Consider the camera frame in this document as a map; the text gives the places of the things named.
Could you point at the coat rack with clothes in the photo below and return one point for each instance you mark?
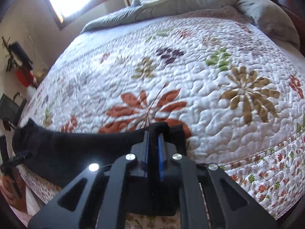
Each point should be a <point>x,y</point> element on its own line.
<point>16,57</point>

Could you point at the black mesh chair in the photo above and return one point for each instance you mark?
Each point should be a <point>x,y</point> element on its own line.
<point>10,110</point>

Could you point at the red bag on rack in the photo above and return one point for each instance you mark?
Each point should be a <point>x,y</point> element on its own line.
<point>25,77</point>

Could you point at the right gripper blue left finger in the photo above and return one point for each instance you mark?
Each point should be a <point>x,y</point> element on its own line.
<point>126,190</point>

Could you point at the black pants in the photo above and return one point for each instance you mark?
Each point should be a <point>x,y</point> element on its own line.
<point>60,157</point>

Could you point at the person's left hand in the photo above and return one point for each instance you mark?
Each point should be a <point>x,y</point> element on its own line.
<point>12,199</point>

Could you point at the grey comforter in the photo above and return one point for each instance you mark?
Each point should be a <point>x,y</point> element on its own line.
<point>269,17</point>

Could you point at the floral quilted bedspread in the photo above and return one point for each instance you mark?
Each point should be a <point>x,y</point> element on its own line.
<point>238,97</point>

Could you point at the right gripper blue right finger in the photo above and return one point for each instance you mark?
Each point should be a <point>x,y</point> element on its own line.
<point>179,172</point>

